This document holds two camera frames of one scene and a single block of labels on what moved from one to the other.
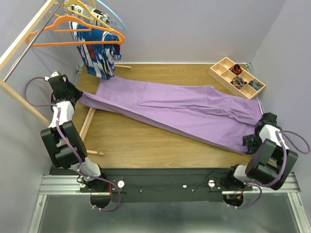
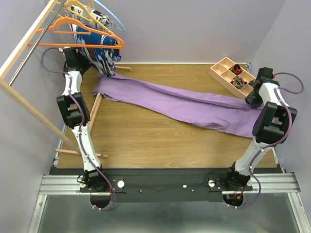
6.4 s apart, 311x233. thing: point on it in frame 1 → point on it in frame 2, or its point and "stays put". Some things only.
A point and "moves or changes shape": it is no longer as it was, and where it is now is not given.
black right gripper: (247, 140) → (249, 99)
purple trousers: (202, 115) moves or changes shape
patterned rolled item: (238, 82) stays put
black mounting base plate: (159, 185) stays put
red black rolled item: (236, 69) stays put
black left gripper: (78, 93) → (86, 64)
